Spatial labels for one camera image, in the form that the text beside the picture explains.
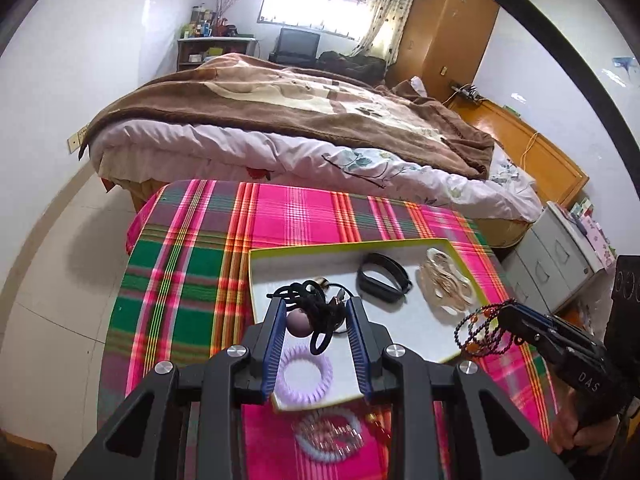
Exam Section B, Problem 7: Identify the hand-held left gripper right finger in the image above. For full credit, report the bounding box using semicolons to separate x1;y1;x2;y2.
346;296;576;480

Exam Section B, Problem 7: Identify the translucent beige hair claw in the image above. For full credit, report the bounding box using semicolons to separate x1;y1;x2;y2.
416;246;476;317

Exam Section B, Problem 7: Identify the person's right hand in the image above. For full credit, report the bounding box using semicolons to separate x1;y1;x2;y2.
550;400;586;456

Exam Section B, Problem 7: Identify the small desk shelf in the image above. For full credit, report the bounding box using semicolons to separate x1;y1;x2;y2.
176;36;261;72

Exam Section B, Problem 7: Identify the brown fleece blanket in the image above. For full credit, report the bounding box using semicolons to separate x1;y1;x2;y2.
85;52;496;181

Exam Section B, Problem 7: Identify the wooden headboard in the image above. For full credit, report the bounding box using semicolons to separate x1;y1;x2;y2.
447;97;590;208

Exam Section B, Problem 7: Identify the black cable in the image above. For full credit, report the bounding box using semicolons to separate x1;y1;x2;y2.
440;0;640;161

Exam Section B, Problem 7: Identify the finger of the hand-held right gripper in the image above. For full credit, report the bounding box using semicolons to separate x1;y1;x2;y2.
497;310;576;361
505;302;601;343

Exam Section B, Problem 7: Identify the floral printed box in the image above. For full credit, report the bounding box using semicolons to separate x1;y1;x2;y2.
570;199;618;272

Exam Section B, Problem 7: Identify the black smart band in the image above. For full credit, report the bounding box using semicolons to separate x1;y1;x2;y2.
356;252;413;303

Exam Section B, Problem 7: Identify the dark purple bead bracelet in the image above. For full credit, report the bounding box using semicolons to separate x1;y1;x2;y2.
454;300;523;358

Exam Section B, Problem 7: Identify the white beaded spiral hair tie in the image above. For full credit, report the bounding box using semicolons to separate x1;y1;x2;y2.
292;407;363;463

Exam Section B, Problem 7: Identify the patterned curtain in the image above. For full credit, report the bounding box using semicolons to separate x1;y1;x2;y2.
350;0;420;58

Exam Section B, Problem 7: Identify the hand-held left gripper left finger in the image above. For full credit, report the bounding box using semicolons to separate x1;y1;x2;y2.
62;297;288;480

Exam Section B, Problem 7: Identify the yellow-green shallow box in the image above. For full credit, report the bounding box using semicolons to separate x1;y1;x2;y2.
248;239;510;413

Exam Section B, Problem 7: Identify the brown wooden object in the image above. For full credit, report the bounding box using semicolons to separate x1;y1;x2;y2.
0;430;57;480

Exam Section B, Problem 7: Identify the orange cable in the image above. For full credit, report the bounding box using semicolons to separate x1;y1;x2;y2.
520;130;541;166

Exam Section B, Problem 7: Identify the grey drawer cabinet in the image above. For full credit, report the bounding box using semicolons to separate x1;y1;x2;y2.
502;201;608;316

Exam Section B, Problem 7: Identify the group of bottles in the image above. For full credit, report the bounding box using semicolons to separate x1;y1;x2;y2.
181;4;217;40

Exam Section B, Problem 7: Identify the pink green plaid tablecloth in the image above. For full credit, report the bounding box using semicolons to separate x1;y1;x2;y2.
97;179;558;480

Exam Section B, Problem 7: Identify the black hair tie with ornaments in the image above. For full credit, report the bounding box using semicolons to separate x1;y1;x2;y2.
267;280;351;356

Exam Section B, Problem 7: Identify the white floral quilt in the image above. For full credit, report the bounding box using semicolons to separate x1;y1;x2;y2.
90;122;543;223

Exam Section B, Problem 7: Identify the wooden wardrobe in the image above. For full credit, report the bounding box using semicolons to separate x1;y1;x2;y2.
385;0;501;92

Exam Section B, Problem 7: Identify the black office chair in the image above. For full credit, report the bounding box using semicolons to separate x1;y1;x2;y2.
270;27;321;67

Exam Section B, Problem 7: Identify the dark brown cloth pile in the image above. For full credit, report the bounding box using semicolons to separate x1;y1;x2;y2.
317;50;388;81

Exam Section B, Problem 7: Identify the wall socket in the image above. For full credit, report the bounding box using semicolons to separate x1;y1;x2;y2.
67;127;91;156

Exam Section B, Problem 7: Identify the purple spiral hair tie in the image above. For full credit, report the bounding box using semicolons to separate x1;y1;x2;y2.
277;342;335;406

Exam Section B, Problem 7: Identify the power strip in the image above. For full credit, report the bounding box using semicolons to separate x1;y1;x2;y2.
450;82;483;103

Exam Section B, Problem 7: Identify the window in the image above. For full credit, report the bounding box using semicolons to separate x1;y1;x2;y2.
257;0;373;43

